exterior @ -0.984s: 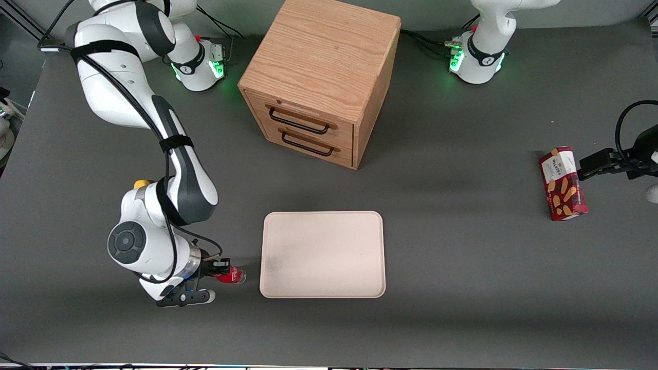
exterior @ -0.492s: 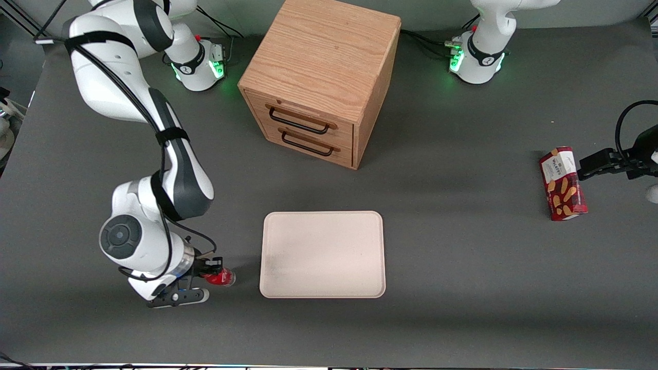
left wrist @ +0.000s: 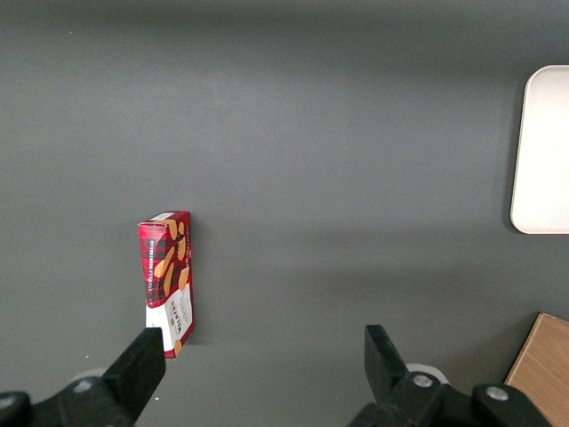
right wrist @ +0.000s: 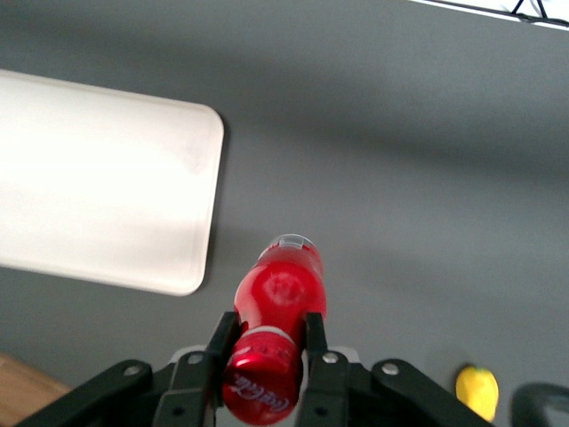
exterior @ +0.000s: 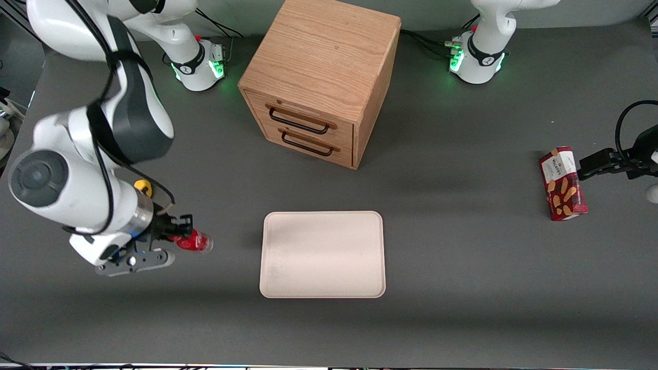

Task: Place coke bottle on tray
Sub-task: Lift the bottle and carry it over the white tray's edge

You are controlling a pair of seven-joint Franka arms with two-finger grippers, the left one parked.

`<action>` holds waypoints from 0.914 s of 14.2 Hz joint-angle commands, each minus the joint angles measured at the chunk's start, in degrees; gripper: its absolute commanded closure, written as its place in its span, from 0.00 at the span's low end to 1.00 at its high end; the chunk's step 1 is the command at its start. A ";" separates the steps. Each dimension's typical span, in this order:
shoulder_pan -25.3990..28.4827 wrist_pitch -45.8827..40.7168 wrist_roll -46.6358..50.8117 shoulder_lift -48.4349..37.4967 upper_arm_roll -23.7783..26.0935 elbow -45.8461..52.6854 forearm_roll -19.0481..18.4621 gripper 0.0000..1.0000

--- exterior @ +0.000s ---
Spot beige rectangular tray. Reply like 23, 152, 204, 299
259, 211, 387, 299

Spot black base cables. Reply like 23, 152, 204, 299
191, 9, 246, 41
400, 14, 481, 58

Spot black left base cables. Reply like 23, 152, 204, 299
400, 14, 481, 58

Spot black right base cables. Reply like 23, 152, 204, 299
191, 9, 246, 41

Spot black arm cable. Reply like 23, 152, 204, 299
615, 100, 658, 161
62, 0, 176, 238

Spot wooden two-drawer cabinet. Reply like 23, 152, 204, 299
237, 0, 402, 171

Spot wide wood and black drawer handle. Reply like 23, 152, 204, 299
265, 103, 339, 136

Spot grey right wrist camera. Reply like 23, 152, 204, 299
95, 248, 176, 277

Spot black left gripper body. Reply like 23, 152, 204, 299
619, 125, 658, 180

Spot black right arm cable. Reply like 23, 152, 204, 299
62, 0, 176, 238

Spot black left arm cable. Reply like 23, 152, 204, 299
615, 100, 658, 161

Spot red coke bottle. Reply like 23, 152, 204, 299
170, 229, 213, 254

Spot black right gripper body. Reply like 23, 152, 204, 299
144, 213, 179, 243

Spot red cookie box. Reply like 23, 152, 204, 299
539, 146, 589, 221

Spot short wood and black drawer handle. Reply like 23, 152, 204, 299
278, 128, 341, 157

